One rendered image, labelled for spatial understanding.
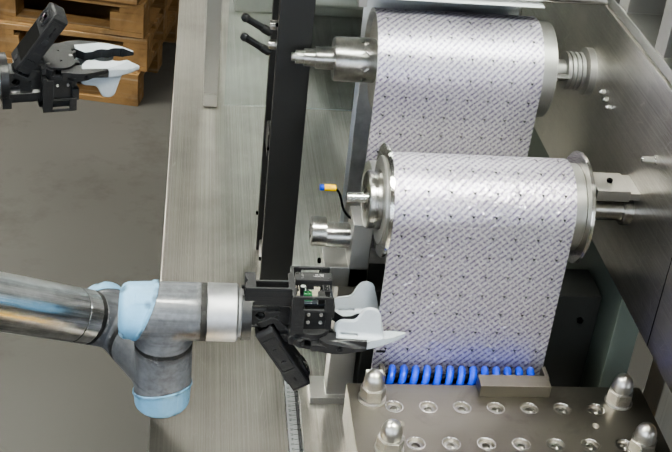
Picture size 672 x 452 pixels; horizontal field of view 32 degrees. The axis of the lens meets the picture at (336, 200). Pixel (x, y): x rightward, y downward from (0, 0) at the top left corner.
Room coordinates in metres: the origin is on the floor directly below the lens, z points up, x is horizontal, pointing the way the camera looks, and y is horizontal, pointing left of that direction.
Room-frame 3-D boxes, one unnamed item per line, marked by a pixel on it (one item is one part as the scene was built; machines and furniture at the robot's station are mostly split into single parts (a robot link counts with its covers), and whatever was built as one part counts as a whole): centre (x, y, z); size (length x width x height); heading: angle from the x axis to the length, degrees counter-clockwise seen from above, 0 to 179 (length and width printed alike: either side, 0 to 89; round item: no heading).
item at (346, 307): (1.27, -0.05, 1.12); 0.09 x 0.03 x 0.06; 107
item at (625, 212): (1.35, -0.35, 1.25); 0.07 x 0.04 x 0.04; 98
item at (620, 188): (1.35, -0.36, 1.28); 0.06 x 0.05 x 0.02; 98
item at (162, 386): (1.22, 0.21, 1.01); 0.11 x 0.08 x 0.11; 40
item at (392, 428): (1.08, -0.10, 1.05); 0.04 x 0.04 x 0.04
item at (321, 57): (1.54, 0.06, 1.34); 0.06 x 0.03 x 0.03; 98
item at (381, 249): (1.31, -0.06, 1.25); 0.15 x 0.01 x 0.15; 8
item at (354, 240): (1.34, -0.02, 1.05); 0.06 x 0.05 x 0.31; 98
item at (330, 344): (1.21, -0.02, 1.09); 0.09 x 0.05 x 0.02; 89
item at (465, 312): (1.26, -0.19, 1.11); 0.23 x 0.01 x 0.18; 98
